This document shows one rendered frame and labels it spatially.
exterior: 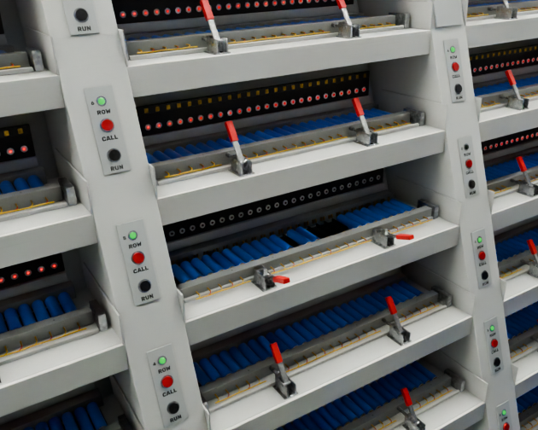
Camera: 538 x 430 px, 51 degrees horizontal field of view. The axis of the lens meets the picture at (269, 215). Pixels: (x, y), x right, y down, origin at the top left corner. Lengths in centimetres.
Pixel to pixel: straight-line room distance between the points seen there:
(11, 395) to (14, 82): 42
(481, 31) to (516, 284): 56
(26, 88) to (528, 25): 104
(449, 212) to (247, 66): 53
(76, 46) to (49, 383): 47
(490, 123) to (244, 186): 59
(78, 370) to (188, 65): 47
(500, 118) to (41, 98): 91
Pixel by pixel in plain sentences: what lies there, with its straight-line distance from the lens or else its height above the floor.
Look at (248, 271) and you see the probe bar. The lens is 98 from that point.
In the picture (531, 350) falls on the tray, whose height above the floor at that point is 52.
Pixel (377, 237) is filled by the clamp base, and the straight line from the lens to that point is 111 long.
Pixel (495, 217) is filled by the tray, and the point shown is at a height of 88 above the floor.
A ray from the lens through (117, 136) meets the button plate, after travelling 85.
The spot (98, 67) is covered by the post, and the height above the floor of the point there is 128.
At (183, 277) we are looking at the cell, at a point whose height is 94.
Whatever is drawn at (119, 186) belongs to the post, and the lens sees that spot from 85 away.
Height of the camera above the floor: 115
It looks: 9 degrees down
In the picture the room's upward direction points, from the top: 11 degrees counter-clockwise
